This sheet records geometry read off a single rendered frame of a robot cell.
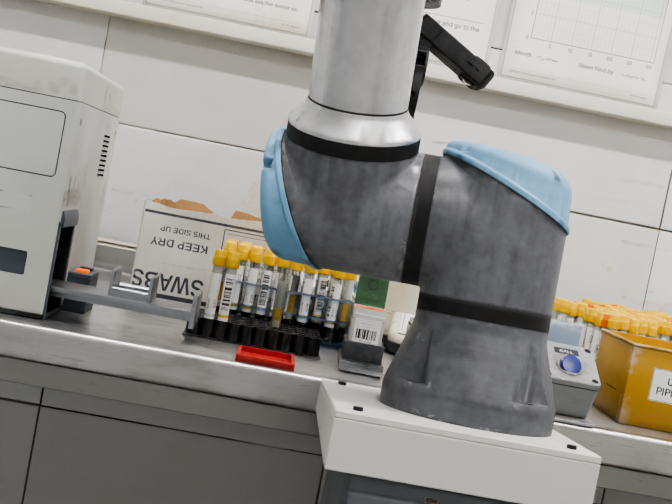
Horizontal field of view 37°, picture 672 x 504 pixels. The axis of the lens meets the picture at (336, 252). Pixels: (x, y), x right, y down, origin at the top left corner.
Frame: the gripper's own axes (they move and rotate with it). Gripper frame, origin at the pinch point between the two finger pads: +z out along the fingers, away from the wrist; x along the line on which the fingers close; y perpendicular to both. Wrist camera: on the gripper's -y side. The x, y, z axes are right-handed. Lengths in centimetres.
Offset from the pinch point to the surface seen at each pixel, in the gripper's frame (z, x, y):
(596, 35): -31, -57, -35
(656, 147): -14, -58, -51
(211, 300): 22.0, -1.8, 19.4
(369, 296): 17.9, -3.0, 0.0
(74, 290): 22.8, 6.4, 34.7
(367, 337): 22.4, 2.0, -0.3
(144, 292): 21.6, 5.7, 26.8
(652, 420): 25.7, 4.2, -36.1
